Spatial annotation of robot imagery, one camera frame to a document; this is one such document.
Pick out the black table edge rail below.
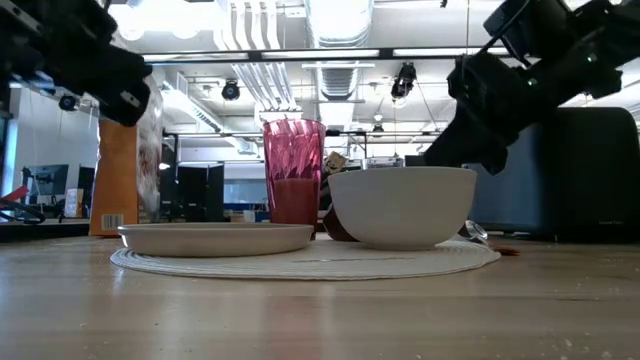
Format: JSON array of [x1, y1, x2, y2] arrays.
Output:
[[0, 219, 476, 244]]

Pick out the orange-handled metal spoon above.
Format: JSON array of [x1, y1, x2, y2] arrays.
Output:
[[458, 219, 521, 257]]

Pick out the silver ventilation duct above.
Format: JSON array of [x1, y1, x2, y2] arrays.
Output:
[[304, 0, 376, 157]]

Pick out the dark grey toaster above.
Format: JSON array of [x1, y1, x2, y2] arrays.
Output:
[[462, 106, 640, 244]]

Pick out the white shallow plate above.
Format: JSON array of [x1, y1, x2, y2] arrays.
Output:
[[117, 222, 315, 259]]

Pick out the white ceiling pipes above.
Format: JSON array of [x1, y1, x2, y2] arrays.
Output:
[[214, 0, 306, 134]]

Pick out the white round woven placemat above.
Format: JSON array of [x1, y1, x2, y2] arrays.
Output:
[[109, 234, 502, 281]]

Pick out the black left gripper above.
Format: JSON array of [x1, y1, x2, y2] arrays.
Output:
[[0, 0, 153, 126]]

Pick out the white ceramic bowl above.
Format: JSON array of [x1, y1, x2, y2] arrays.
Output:
[[327, 166, 478, 252]]

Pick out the red bar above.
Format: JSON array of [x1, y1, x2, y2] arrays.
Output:
[[0, 185, 31, 204]]

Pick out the black office partition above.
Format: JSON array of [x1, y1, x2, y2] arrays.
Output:
[[177, 162, 226, 223]]

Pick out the tan printed tag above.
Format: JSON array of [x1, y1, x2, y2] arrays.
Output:
[[323, 151, 349, 176]]

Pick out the orange cereal box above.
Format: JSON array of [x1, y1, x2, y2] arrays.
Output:
[[88, 74, 165, 237]]

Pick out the dark red apple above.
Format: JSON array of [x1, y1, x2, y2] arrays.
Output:
[[322, 203, 360, 244]]

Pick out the black overhead frame bar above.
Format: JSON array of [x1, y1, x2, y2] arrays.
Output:
[[142, 45, 511, 66]]

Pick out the black curved bar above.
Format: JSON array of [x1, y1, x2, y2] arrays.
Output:
[[0, 198, 46, 225]]

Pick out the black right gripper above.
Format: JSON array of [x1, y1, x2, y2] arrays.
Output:
[[424, 49, 591, 176]]

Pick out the pink faceted tumbler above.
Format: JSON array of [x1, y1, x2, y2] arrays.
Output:
[[262, 118, 327, 240]]

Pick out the black metal rack frame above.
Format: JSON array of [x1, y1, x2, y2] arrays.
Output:
[[325, 129, 370, 159]]

